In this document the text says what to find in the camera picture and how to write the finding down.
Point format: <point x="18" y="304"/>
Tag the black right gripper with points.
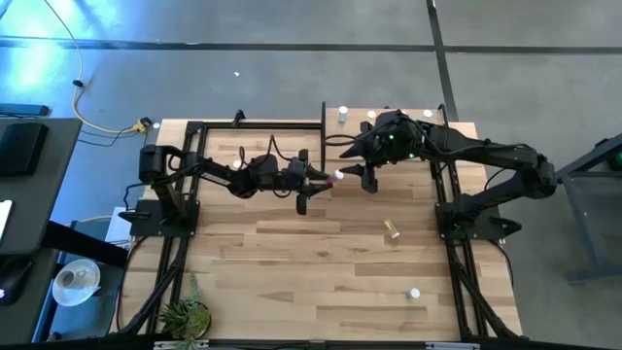
<point x="393" y="146"/>

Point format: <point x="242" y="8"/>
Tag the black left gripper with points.
<point x="301" y="203"/>

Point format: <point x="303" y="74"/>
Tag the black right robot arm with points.
<point x="486" y="148"/>

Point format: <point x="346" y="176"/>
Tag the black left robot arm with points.
<point x="214" y="176"/>

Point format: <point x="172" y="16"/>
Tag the yellow and black plug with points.
<point x="141" y="125"/>

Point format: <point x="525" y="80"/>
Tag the potted succulent plant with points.
<point x="187" y="318"/>

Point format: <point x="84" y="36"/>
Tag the white paper sheet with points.
<point x="119" y="226"/>

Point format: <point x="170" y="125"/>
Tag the grey metal side table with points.
<point x="573" y="223"/>

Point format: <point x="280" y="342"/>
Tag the black desk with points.
<point x="44" y="194"/>

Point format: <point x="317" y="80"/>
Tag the black rectangular device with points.
<point x="22" y="148"/>

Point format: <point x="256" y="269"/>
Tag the dark power strip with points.
<point x="24" y="109"/>

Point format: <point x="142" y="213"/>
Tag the white phone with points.
<point x="4" y="219"/>

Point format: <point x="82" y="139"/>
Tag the black computer mouse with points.
<point x="12" y="282"/>

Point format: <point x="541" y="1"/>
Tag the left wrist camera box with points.
<point x="296" y="172"/>

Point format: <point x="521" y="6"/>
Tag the wooden shelf with black frame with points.
<point x="351" y="130"/>

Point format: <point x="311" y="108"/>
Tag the black frame clamp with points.
<point x="238" y="116"/>

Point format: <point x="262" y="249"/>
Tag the silver metal bracket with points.
<point x="452" y="346"/>
<point x="181" y="345"/>

